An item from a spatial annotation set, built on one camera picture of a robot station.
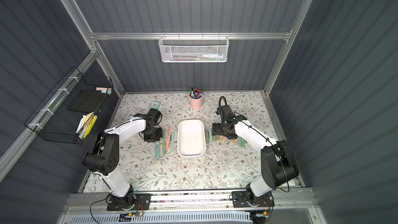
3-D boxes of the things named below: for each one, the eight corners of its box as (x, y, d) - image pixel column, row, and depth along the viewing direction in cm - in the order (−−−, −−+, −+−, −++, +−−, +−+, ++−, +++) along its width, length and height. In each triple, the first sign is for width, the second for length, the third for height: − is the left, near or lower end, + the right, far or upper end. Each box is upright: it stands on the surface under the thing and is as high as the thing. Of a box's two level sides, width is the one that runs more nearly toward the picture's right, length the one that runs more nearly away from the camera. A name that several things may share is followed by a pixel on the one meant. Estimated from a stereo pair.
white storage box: (175, 159, 89) (173, 155, 84) (179, 124, 105) (178, 119, 100) (206, 159, 89) (206, 155, 84) (205, 124, 105) (205, 118, 100)
